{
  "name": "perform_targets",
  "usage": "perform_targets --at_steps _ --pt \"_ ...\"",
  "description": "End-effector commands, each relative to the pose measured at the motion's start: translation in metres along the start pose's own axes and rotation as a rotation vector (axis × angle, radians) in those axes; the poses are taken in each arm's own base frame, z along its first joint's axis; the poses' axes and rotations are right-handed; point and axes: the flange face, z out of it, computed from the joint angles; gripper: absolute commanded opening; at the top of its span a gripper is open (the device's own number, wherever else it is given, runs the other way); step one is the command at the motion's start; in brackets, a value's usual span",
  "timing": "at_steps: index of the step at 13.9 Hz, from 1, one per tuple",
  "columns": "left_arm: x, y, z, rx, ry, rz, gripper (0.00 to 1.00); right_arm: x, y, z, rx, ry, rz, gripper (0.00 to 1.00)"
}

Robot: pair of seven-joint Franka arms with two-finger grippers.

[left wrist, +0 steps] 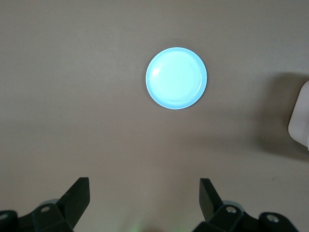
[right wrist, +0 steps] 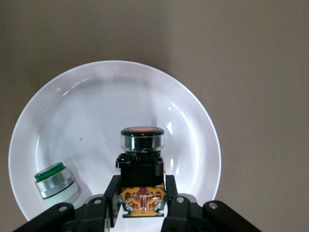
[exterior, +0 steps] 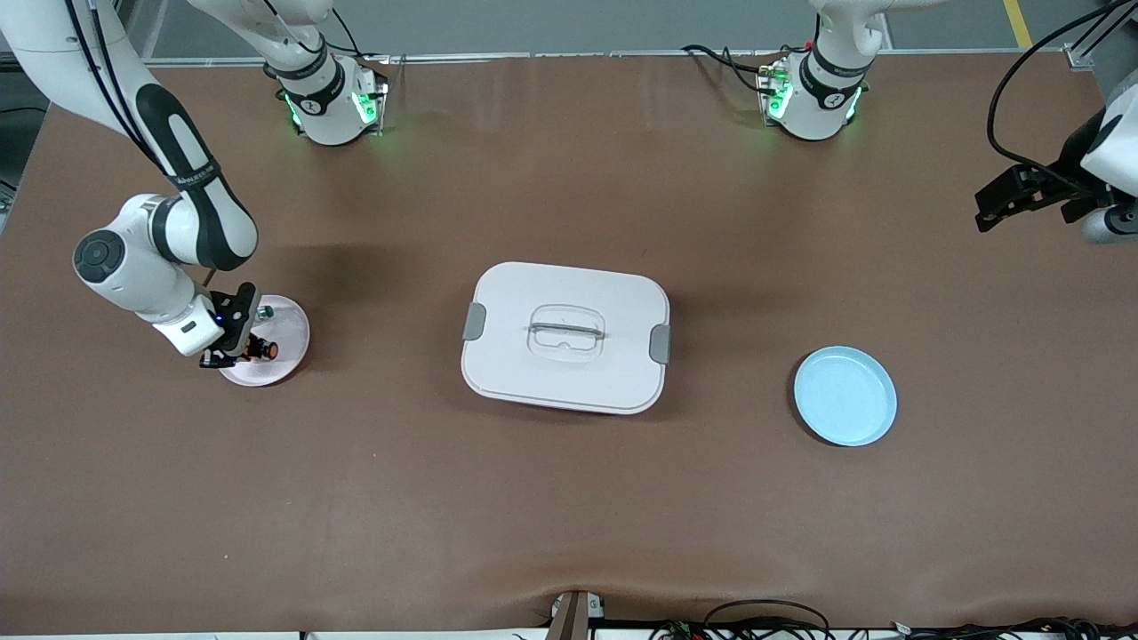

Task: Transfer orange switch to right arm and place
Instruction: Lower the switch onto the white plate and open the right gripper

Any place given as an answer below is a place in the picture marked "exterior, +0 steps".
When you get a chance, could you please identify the brown mount post with bracket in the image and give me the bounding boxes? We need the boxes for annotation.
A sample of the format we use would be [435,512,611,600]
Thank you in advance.
[544,590,607,640]

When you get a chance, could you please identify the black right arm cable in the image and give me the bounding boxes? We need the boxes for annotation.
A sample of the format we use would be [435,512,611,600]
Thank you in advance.
[64,0,174,183]

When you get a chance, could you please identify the light blue round plate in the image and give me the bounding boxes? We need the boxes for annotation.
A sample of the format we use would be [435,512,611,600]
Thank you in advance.
[793,346,898,447]

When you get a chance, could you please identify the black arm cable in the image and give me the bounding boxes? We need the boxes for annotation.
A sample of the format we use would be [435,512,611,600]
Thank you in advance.
[987,0,1138,192]
[64,0,174,183]

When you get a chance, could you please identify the black base cable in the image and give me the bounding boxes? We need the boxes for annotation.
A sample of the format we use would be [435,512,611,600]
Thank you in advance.
[298,7,367,61]
[682,44,788,97]

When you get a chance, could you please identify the white lidded storage box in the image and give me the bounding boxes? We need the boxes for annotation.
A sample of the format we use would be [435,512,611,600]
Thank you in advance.
[461,261,672,416]

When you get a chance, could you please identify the aluminium frame profile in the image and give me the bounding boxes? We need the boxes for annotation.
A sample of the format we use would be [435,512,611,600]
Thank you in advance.
[1065,0,1138,70]

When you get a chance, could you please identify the tangled cable bundle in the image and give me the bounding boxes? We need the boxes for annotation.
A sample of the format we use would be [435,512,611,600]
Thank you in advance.
[649,616,1138,640]

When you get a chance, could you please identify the pink round plate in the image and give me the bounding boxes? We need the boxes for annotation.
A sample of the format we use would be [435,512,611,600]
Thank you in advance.
[218,294,312,388]

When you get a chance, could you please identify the black cable loop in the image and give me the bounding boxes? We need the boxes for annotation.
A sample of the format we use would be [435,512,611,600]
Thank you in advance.
[702,600,833,640]

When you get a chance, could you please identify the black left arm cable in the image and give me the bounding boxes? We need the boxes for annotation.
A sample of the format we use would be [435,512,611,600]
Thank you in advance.
[987,0,1138,192]

